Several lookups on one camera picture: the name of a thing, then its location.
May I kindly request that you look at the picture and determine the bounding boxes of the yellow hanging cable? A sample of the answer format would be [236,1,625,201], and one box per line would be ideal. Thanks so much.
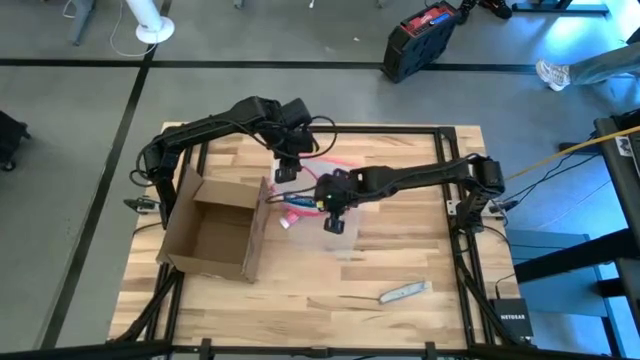
[504,125,640,182]

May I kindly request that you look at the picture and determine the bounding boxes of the black office table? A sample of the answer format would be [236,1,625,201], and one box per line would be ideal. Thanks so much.
[511,0,610,15]

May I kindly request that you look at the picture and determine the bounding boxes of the black wheeled case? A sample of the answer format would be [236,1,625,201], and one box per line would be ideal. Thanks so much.
[0,109,32,172]

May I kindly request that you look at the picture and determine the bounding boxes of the person's white shoe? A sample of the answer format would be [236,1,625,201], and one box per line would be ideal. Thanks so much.
[535,59,572,93]

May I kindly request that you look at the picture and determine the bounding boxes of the taped brown cardboard box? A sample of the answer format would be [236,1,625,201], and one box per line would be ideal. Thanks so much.
[155,163,272,284]

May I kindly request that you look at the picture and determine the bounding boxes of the black Netgear switch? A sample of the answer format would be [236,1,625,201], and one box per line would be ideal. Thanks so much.
[491,298,535,339]

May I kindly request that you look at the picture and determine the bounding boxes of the wooden desk grey legs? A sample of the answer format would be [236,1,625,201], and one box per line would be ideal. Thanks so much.
[63,0,97,47]

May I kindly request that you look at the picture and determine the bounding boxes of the red black tool case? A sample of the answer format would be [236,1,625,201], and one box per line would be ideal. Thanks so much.
[382,0,462,85]

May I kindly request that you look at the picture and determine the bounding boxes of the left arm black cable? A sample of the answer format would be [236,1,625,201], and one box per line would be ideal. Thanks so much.
[272,115,339,161]

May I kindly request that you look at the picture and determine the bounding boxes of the person's black shoe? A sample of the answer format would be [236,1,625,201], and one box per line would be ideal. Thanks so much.
[477,0,514,21]
[457,0,476,25]

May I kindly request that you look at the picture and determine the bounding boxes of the white blue toothpaste tube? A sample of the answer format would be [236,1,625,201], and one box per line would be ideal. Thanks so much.
[283,194,319,211]

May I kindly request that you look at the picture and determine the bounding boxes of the black metal crossbar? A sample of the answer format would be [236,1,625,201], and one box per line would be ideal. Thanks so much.
[0,339,640,360]

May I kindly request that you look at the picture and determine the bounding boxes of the blue grey cabinet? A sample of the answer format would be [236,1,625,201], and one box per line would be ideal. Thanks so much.
[504,228,624,321]

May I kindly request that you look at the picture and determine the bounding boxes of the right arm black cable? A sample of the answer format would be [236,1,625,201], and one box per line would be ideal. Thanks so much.
[264,185,321,205]

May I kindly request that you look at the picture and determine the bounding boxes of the grey white box cutter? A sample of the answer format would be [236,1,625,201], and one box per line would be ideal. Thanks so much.
[378,280,433,305]

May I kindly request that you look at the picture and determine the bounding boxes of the person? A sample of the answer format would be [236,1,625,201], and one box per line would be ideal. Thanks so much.
[535,27,640,93]

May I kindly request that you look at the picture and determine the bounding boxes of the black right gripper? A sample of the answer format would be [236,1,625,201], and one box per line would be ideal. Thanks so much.
[313,169,354,235]

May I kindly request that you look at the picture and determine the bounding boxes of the white mesh pouch red trim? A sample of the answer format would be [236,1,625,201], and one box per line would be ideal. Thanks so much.
[268,155,362,257]

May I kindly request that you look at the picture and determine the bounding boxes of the white fan cable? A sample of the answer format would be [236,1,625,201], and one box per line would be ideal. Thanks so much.
[62,0,156,58]

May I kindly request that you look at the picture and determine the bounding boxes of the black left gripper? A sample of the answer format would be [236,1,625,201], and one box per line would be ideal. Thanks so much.
[272,124,319,184]

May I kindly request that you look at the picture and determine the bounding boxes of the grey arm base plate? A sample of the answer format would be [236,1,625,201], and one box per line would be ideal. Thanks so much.
[447,199,507,217]
[123,197,162,214]

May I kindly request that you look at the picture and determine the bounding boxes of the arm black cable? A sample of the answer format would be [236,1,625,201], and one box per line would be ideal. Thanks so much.
[264,185,321,205]
[272,115,339,161]

